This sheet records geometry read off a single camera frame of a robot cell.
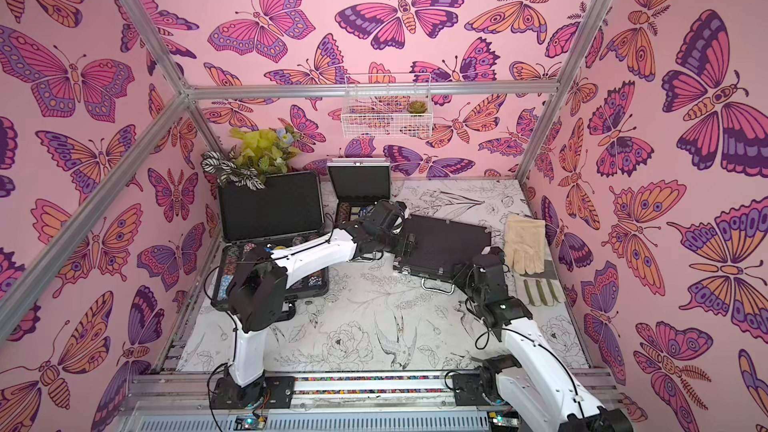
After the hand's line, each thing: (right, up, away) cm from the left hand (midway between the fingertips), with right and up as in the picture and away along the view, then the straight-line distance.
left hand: (413, 242), depth 90 cm
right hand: (+12, -6, -6) cm, 14 cm away
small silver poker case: (-18, +19, +12) cm, 29 cm away
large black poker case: (-42, +9, +10) cm, 44 cm away
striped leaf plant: (-58, +22, +2) cm, 62 cm away
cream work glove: (+38, -2, +10) cm, 39 cm away
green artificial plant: (-48, +29, +8) cm, 56 cm away
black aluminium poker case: (+5, -2, +3) cm, 6 cm away
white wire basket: (-8, +43, +6) cm, 44 cm away
